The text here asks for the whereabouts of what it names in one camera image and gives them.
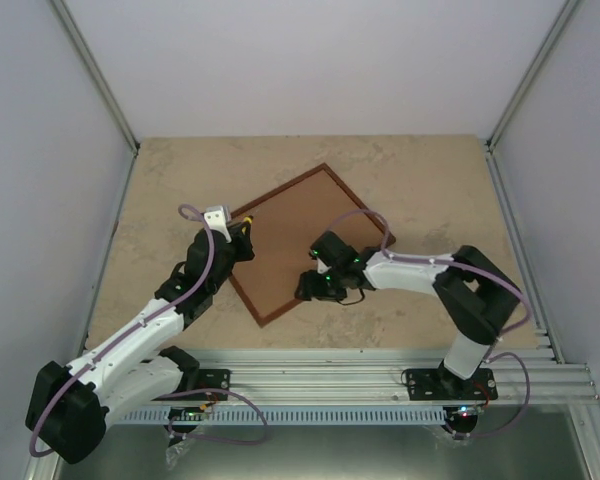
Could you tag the right aluminium corner post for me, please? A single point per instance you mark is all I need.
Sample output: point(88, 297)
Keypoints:
point(542, 55)

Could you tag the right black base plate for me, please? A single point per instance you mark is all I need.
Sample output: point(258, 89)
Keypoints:
point(438, 384)

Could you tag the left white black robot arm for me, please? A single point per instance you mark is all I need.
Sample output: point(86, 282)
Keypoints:
point(72, 406)

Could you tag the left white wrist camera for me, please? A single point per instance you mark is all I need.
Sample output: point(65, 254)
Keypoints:
point(218, 218)

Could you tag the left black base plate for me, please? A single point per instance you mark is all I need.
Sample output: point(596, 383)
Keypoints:
point(204, 379)

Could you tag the brown fibreboard backing panel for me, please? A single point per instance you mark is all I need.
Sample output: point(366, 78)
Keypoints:
point(300, 235)

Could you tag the yellow handled screwdriver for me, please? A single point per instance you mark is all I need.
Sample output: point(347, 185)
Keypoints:
point(246, 225)

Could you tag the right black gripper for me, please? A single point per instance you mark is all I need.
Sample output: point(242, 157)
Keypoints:
point(312, 289)

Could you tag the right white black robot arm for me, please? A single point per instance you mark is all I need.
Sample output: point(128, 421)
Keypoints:
point(478, 297)

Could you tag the brown wooden picture frame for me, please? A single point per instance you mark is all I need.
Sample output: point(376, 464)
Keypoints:
point(260, 315)

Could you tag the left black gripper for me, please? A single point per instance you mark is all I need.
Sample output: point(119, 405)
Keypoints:
point(242, 241)

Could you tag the aluminium corner post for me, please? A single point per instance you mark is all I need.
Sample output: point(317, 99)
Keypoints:
point(542, 55)
point(80, 45)

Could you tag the grey slotted cable duct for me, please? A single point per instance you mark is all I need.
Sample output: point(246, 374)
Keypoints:
point(242, 415)

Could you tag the left aluminium corner post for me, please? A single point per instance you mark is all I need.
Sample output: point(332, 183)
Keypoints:
point(80, 45)

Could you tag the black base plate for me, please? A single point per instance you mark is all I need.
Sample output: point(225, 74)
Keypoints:
point(438, 384)
point(204, 379)

